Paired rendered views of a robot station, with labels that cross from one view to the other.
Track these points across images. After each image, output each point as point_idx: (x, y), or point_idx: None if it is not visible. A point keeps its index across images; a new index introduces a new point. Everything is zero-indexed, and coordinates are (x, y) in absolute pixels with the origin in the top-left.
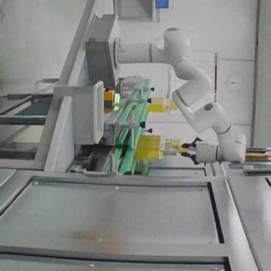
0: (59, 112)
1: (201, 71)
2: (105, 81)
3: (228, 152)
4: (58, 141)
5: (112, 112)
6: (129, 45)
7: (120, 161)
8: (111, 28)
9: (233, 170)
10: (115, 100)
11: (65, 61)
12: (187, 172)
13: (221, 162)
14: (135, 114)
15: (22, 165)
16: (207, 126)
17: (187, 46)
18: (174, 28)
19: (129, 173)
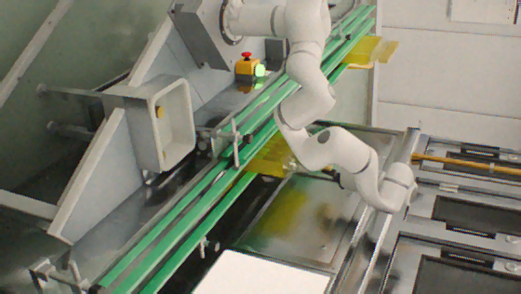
0: (100, 136)
1: (313, 78)
2: (215, 63)
3: (367, 200)
4: (80, 187)
5: (236, 100)
6: (245, 9)
7: (201, 195)
8: None
9: (420, 191)
10: (256, 74)
11: (152, 34)
12: (337, 190)
13: None
14: (272, 101)
15: (39, 210)
16: (321, 166)
17: (312, 25)
18: None
19: (94, 291)
